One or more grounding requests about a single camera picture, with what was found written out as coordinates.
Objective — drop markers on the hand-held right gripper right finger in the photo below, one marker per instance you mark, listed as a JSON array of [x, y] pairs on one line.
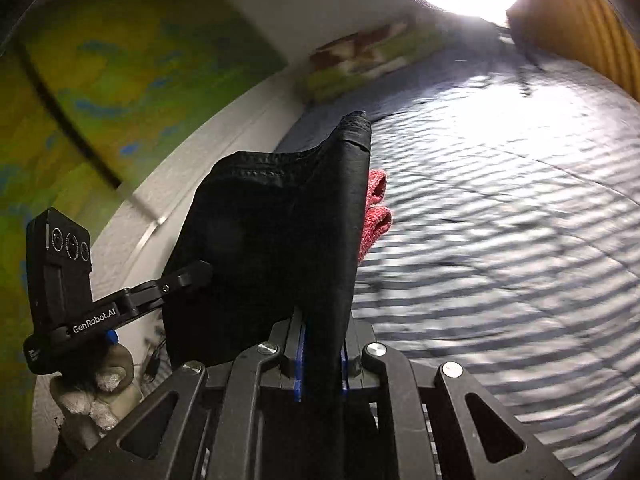
[[344, 367]]

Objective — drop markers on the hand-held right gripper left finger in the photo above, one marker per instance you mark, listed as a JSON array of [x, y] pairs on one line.
[[299, 360]]

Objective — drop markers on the brown flowered pillow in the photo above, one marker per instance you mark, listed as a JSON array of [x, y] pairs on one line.
[[360, 45]]

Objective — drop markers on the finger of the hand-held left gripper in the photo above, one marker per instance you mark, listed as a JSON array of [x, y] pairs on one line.
[[185, 276]]

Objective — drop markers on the blue striped bed sheet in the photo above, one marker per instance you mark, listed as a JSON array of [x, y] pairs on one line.
[[425, 90]]

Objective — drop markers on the red knitted cloth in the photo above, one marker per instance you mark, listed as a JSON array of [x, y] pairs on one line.
[[375, 215]]

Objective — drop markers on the black and white hanging strip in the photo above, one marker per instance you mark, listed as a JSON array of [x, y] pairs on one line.
[[65, 110]]

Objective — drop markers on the wooden slat bed rail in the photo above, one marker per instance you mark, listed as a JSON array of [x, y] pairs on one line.
[[585, 30]]

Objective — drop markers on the black cloth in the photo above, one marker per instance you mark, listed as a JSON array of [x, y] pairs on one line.
[[280, 240]]

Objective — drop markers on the grey striped quilt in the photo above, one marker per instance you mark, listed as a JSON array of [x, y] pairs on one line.
[[500, 260]]

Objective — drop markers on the black tripod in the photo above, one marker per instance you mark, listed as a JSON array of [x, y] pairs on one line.
[[522, 60]]

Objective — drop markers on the person's left hand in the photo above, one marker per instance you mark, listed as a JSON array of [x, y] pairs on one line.
[[107, 385]]

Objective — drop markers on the wall map poster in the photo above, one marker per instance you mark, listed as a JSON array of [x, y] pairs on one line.
[[150, 85]]

